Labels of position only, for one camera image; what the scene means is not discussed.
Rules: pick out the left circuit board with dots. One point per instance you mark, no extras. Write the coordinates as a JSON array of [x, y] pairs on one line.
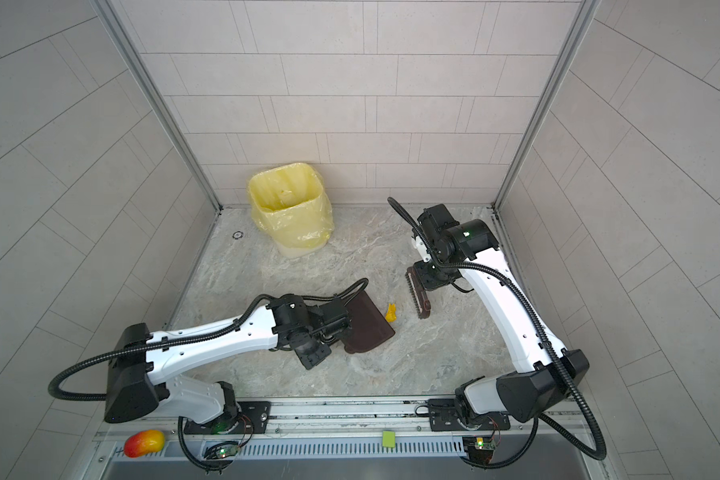
[[221, 451]]

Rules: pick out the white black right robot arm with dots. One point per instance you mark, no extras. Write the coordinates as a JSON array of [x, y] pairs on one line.
[[546, 371]]

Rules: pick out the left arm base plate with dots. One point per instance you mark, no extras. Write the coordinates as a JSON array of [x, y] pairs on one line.
[[250, 417]]

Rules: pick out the right circuit board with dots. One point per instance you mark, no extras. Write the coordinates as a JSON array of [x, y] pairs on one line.
[[479, 450]]

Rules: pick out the aluminium front rail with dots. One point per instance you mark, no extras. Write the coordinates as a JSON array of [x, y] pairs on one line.
[[315, 429]]

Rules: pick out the brown hand brush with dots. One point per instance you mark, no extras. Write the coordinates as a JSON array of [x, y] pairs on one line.
[[421, 301]]

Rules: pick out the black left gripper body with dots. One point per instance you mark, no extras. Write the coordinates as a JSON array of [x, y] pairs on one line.
[[316, 351]]

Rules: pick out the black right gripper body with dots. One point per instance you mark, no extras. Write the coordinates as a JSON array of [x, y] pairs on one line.
[[433, 274]]

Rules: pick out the brown dustpan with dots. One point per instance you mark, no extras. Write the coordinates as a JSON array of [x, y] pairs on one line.
[[369, 328]]

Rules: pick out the yellow paper scrap left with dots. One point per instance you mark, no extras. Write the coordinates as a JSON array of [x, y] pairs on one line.
[[391, 313]]

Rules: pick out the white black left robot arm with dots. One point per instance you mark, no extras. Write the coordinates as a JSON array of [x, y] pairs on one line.
[[145, 374]]

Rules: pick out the red yellow mango toy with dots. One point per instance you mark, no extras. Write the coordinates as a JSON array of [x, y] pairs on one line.
[[144, 443]]

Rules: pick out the yellow-lined trash bin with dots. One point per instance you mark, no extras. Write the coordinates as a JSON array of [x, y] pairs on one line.
[[289, 204]]

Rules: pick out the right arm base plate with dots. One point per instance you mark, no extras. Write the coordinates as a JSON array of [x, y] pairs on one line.
[[442, 415]]

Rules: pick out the circuit board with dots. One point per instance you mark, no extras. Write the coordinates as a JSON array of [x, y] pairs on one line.
[[221, 451], [479, 450]]

